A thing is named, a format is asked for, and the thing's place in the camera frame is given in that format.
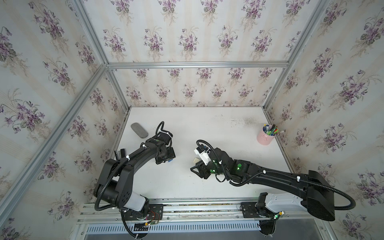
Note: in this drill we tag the aluminium enclosure frame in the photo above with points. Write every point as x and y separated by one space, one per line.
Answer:
322 63

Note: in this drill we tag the pink pen cup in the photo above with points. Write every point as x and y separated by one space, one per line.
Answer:
263 138

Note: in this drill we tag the black stapler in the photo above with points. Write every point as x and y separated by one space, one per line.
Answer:
120 154

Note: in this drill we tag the pens in cup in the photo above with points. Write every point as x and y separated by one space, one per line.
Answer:
272 130

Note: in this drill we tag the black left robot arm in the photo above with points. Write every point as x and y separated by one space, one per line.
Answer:
114 188

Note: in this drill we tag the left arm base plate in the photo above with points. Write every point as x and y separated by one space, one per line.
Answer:
149 213

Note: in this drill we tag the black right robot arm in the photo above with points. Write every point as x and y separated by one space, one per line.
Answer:
319 198

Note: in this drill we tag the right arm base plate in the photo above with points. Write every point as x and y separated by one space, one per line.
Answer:
259 210

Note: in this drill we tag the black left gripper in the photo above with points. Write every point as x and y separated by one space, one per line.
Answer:
171 154

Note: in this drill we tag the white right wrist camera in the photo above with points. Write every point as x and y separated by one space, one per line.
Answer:
203 155

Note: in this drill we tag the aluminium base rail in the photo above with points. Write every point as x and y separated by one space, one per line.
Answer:
188 216

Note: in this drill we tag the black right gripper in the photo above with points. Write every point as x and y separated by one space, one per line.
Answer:
201 169

